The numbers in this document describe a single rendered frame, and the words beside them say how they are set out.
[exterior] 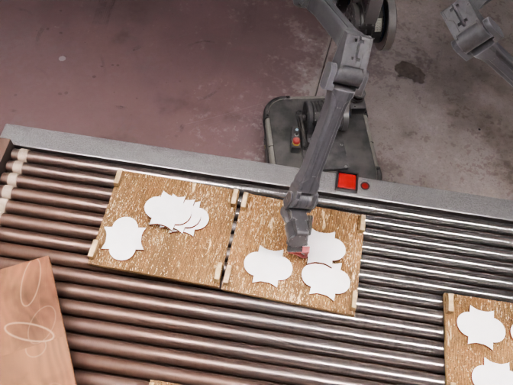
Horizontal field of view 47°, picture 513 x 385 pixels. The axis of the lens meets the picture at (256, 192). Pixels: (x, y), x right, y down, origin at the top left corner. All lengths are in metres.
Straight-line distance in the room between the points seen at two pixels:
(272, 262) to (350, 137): 1.33
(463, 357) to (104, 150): 1.34
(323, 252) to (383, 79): 1.97
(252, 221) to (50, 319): 0.68
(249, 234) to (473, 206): 0.78
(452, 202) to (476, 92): 1.74
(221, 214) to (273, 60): 1.86
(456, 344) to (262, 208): 0.72
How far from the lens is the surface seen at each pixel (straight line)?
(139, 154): 2.11
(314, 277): 1.86
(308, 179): 1.64
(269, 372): 1.78
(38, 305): 1.77
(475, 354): 1.92
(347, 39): 1.53
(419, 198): 2.11
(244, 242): 1.90
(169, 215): 1.91
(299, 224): 1.68
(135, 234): 1.91
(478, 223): 2.13
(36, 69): 3.72
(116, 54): 3.71
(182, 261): 1.87
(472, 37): 1.65
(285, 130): 3.02
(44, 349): 1.72
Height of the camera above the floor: 2.63
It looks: 59 degrees down
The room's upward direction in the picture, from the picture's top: 7 degrees clockwise
